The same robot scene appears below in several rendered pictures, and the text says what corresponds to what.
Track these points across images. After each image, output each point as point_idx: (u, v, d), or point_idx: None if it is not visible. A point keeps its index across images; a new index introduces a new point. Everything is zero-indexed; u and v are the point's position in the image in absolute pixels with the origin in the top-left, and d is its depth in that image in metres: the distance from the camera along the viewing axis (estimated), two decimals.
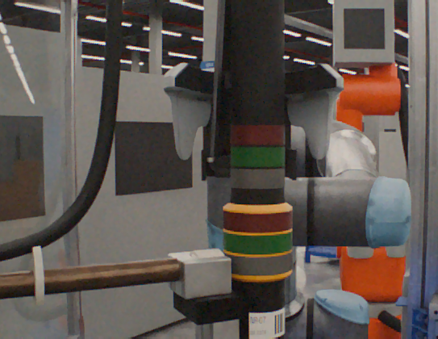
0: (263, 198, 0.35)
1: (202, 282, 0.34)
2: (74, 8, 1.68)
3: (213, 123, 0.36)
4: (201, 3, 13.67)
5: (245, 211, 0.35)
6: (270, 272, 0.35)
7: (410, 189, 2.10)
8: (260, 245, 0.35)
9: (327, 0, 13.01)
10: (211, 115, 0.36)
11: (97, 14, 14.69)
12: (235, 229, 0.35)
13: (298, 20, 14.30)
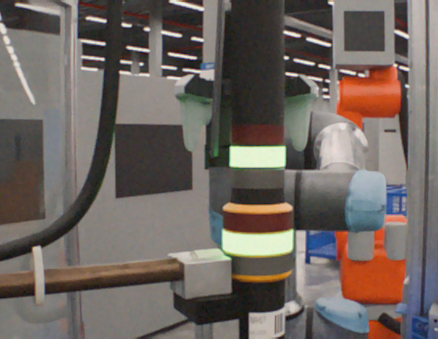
0: (263, 198, 0.35)
1: (202, 282, 0.34)
2: (74, 14, 1.68)
3: (213, 123, 0.36)
4: (201, 4, 13.67)
5: (245, 211, 0.35)
6: (270, 272, 0.35)
7: (410, 194, 2.10)
8: (260, 245, 0.35)
9: (327, 1, 13.01)
10: (211, 115, 0.36)
11: (97, 14, 14.69)
12: (235, 229, 0.35)
13: (298, 21, 14.30)
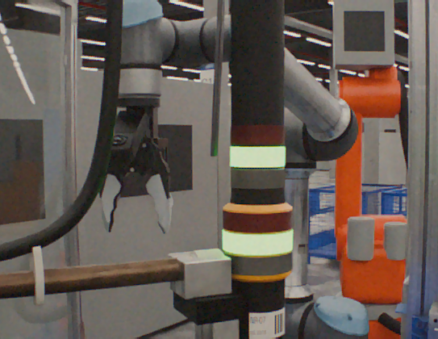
0: (263, 198, 0.35)
1: (202, 282, 0.34)
2: (74, 14, 1.68)
3: (213, 123, 0.36)
4: (201, 4, 13.67)
5: (245, 211, 0.35)
6: (270, 272, 0.35)
7: (410, 194, 2.10)
8: (260, 245, 0.35)
9: (327, 1, 13.01)
10: (211, 115, 0.36)
11: (97, 14, 14.69)
12: (235, 229, 0.35)
13: (298, 21, 14.30)
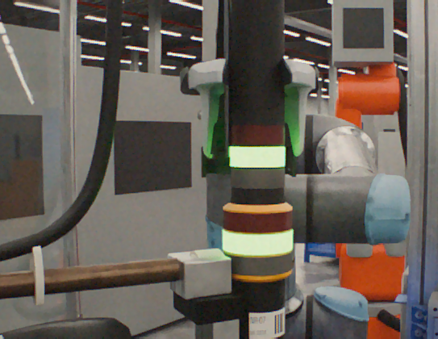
0: (263, 198, 0.35)
1: (202, 282, 0.34)
2: (73, 6, 1.68)
3: (226, 123, 0.36)
4: (200, 3, 13.67)
5: (245, 211, 0.35)
6: (270, 272, 0.35)
7: (409, 187, 2.10)
8: (260, 245, 0.35)
9: (327, 0, 13.02)
10: (224, 115, 0.36)
11: (96, 14, 14.68)
12: (235, 229, 0.35)
13: (298, 20, 14.30)
